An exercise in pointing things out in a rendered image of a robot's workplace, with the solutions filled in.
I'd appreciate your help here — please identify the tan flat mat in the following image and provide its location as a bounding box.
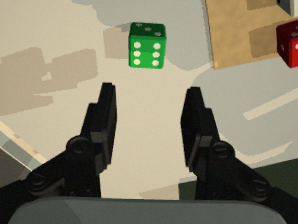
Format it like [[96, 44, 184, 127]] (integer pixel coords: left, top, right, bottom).
[[205, 0, 298, 70]]

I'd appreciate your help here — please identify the green die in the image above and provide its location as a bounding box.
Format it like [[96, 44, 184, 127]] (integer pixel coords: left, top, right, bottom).
[[128, 22, 166, 69]]

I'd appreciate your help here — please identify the red die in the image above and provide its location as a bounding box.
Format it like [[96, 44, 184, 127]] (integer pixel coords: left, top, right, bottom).
[[276, 20, 298, 68]]

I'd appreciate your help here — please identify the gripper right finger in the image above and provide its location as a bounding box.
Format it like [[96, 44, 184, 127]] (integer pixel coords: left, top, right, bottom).
[[180, 86, 298, 224]]

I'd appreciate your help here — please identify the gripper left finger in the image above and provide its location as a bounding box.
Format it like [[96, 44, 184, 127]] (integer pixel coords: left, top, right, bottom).
[[0, 82, 117, 224]]

